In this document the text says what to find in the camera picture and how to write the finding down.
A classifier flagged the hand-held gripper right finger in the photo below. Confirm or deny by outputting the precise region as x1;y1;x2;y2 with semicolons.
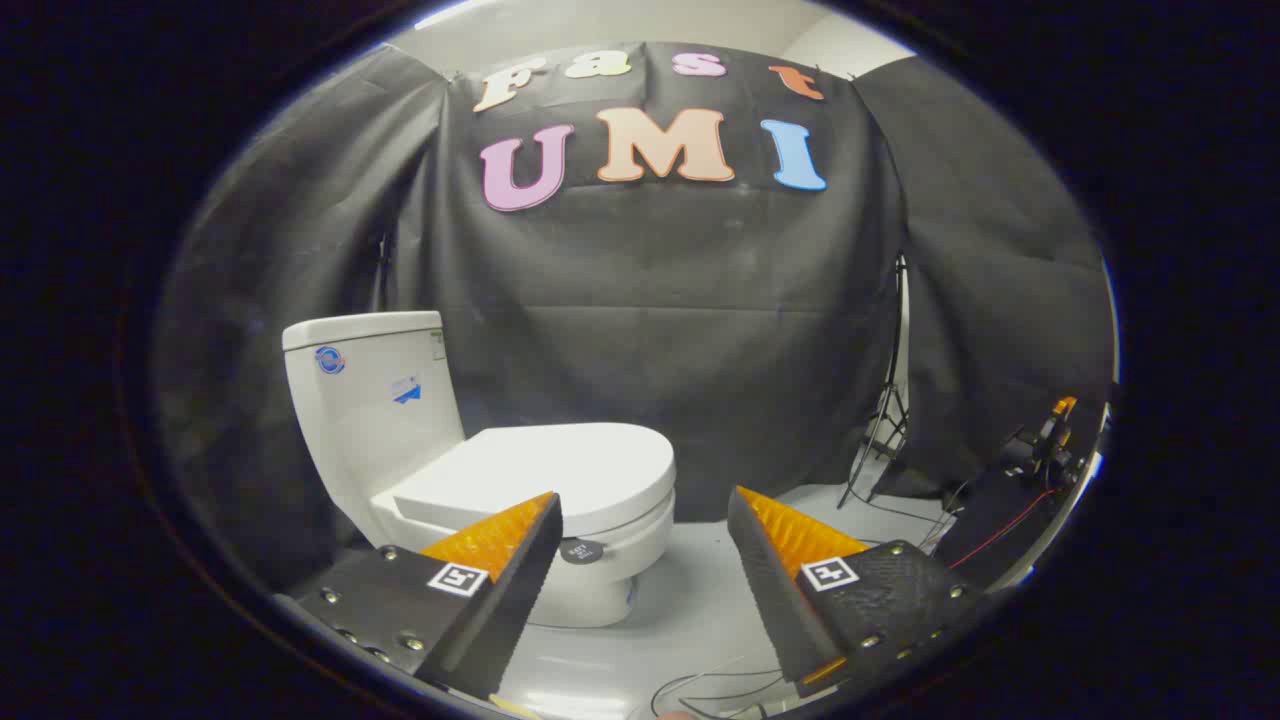
727;486;996;699

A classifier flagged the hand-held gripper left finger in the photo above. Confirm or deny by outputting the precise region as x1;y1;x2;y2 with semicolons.
295;490;564;717

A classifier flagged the white toilet lid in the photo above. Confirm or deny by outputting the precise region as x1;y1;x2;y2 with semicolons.
392;422;677;567

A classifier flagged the white ceramic toilet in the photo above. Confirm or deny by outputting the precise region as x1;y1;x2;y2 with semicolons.
282;311;677;629

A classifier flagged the dark low platform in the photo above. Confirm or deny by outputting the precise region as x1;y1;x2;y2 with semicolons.
935;462;1073;593

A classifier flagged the black backdrop cloth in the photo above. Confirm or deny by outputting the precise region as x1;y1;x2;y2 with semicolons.
155;42;1116;591

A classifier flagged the orange and black device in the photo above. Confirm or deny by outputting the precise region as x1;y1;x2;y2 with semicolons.
1005;396;1087;491

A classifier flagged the thin red cable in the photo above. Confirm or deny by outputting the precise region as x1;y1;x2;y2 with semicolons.
950;488;1057;571

